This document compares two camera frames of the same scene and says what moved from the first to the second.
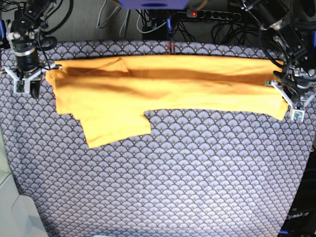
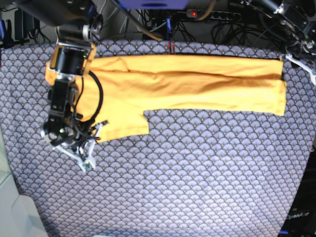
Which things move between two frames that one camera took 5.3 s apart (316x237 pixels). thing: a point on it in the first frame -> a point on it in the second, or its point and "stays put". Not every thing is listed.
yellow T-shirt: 110,95 stays put
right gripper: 298,82 -> 300,48
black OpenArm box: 300,221 stays put
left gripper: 28,68 -> 70,133
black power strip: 214,15 stays put
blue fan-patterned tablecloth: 197,174 stays put
